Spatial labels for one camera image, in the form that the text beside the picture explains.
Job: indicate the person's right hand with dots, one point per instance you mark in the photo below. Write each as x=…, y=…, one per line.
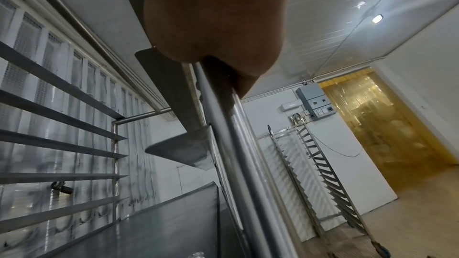
x=215, y=13

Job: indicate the steel tray rack trolley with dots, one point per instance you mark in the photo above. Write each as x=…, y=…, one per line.
x=247, y=152

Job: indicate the grey electrical box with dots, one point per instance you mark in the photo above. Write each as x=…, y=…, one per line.
x=315, y=101

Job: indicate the white ceiling conduit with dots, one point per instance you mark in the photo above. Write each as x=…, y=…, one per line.
x=349, y=36

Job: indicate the ceiling lamp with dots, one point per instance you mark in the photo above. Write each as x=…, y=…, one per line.
x=377, y=18

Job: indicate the clear strip curtain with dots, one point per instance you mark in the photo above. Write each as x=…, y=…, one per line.
x=32, y=33

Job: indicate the empty steel rack trolley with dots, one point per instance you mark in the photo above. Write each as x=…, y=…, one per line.
x=324, y=163

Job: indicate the yellow strip curtain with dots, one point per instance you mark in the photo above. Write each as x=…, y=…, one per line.
x=387, y=126

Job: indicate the dark metal baking tray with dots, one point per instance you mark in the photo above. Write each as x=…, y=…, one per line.
x=150, y=223

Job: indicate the dark metal latch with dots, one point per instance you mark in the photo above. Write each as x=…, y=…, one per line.
x=61, y=187

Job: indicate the white wall device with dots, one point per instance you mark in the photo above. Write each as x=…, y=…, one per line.
x=290, y=105

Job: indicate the steel curtain rail pipe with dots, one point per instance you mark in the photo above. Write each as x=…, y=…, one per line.
x=89, y=33

